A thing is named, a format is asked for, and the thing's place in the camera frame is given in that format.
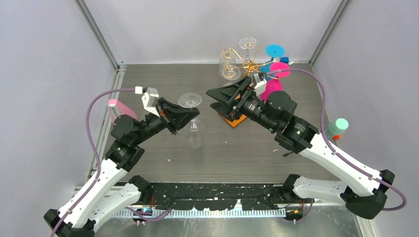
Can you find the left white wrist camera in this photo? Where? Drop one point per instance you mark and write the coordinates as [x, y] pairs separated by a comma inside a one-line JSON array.
[[149, 98]]

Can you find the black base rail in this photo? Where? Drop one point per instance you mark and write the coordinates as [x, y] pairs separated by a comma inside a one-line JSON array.
[[214, 196]]

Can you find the mint green bottle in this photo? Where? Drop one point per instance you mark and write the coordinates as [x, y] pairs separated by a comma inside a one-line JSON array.
[[337, 127]]

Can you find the gold wire wine glass rack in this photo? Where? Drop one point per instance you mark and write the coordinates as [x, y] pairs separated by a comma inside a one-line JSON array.
[[250, 68]]

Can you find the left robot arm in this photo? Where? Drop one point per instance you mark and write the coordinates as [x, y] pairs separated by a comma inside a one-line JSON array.
[[88, 210]]

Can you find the orange wooden rack base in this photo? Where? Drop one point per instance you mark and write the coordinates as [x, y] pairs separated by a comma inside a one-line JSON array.
[[234, 123]]

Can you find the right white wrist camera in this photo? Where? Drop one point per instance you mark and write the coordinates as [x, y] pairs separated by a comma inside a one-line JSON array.
[[259, 83]]

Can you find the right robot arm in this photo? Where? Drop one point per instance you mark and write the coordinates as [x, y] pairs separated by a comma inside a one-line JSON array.
[[361, 189]]

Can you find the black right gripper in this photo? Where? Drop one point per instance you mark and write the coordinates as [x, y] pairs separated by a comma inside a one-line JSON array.
[[228, 94]]

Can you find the pink wine glass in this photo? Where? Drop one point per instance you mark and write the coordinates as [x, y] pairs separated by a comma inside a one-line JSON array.
[[273, 81]]

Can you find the clear wine glass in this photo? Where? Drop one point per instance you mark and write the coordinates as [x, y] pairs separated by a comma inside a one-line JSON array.
[[230, 72], [195, 128]]

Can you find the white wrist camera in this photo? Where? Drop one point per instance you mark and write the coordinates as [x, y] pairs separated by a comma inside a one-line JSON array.
[[259, 83], [149, 98]]

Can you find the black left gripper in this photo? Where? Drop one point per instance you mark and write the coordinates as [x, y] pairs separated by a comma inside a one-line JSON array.
[[177, 121]]

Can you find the blue cube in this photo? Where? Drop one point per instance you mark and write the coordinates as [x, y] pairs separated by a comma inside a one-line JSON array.
[[285, 60]]

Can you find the blue wine glass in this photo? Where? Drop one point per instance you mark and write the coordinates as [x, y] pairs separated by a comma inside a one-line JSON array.
[[274, 51]]

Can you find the pink wedge stand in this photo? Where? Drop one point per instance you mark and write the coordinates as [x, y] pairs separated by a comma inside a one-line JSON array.
[[117, 108]]

